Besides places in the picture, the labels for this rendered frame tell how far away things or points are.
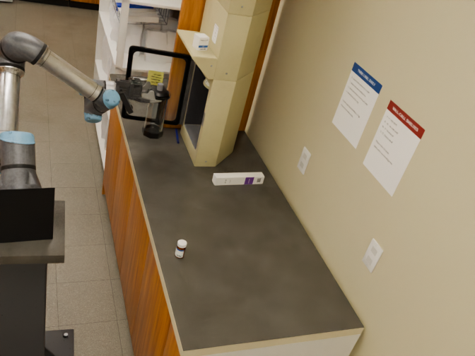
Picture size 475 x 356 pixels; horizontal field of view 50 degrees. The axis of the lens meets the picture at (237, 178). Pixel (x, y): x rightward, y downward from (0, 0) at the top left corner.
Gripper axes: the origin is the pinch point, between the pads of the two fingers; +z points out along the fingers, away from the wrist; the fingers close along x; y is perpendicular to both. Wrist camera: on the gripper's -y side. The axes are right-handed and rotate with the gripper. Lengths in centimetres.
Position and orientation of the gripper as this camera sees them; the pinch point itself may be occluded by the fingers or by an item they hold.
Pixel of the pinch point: (157, 97)
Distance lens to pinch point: 242.9
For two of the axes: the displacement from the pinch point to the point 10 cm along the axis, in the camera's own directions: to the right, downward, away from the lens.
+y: 2.4, -8.1, -5.4
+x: -3.1, -5.9, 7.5
